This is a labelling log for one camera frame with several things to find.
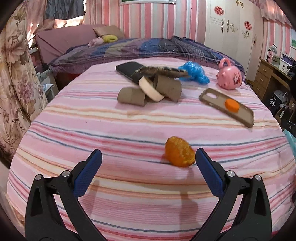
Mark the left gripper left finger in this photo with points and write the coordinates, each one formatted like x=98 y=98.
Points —
x=43 y=220

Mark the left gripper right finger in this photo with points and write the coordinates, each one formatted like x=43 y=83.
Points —
x=253 y=218

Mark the small brown cardboard tube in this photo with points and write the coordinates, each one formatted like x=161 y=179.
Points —
x=130 y=95

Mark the blue plastic bag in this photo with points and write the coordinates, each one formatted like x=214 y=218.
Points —
x=195 y=72

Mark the dark patterned snack wrapper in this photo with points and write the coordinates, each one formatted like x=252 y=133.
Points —
x=163 y=71

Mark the black box under desk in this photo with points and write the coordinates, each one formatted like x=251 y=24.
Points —
x=277 y=101

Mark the floral curtain left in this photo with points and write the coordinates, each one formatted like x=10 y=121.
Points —
x=22 y=96

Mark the wooden desk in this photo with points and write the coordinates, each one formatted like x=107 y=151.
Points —
x=269 y=79

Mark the pink cartoon mug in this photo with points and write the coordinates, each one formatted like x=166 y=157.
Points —
x=229 y=77

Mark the pink striped bed cover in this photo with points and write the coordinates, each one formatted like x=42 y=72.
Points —
x=136 y=194

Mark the white printer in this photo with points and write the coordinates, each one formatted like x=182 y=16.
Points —
x=285 y=62

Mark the desk lamp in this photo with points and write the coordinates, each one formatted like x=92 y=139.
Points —
x=271 y=51

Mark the black smartphone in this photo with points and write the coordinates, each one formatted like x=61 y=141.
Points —
x=129 y=70

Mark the purple bed with blanket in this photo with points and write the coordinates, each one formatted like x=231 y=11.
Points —
x=66 y=50

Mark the pink plush toy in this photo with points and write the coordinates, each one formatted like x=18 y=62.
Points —
x=96 y=42

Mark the yellow plush toy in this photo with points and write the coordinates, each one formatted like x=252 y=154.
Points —
x=109 y=38

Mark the white wardrobe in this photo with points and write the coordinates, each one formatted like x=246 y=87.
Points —
x=235 y=28

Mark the brown pillow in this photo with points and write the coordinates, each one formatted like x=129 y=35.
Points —
x=109 y=30

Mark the dark window cloth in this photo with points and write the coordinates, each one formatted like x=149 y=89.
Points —
x=64 y=9

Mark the pink window curtain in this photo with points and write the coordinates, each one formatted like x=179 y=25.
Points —
x=272 y=12

